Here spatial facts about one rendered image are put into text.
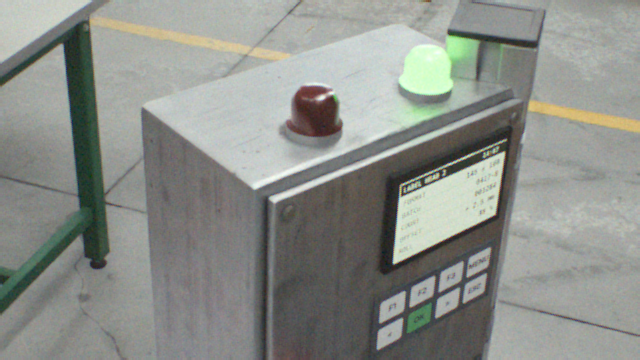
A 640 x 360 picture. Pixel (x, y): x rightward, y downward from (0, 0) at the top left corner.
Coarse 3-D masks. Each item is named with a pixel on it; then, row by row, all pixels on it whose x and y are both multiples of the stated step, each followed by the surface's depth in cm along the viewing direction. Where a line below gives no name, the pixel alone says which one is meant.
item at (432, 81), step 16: (416, 48) 50; (432, 48) 50; (416, 64) 49; (432, 64) 49; (448, 64) 50; (400, 80) 51; (416, 80) 49; (432, 80) 49; (448, 80) 50; (416, 96) 50; (432, 96) 50; (448, 96) 50
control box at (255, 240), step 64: (320, 64) 53; (384, 64) 53; (192, 128) 47; (256, 128) 47; (384, 128) 48; (448, 128) 49; (192, 192) 47; (256, 192) 43; (320, 192) 45; (384, 192) 48; (192, 256) 49; (256, 256) 45; (320, 256) 47; (448, 256) 54; (192, 320) 52; (256, 320) 47; (320, 320) 49; (448, 320) 57
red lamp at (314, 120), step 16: (304, 96) 45; (320, 96) 45; (336, 96) 46; (304, 112) 45; (320, 112) 45; (336, 112) 46; (288, 128) 46; (304, 128) 46; (320, 128) 46; (336, 128) 46; (304, 144) 46; (320, 144) 46
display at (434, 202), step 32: (512, 128) 52; (448, 160) 49; (480, 160) 51; (416, 192) 49; (448, 192) 50; (480, 192) 52; (416, 224) 50; (448, 224) 52; (480, 224) 54; (384, 256) 50; (416, 256) 51
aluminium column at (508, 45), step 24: (480, 0) 54; (456, 24) 52; (480, 24) 52; (504, 24) 52; (528, 24) 52; (456, 48) 52; (480, 48) 52; (504, 48) 51; (528, 48) 51; (456, 72) 52; (504, 72) 52; (528, 72) 51; (528, 96) 52; (504, 240) 57
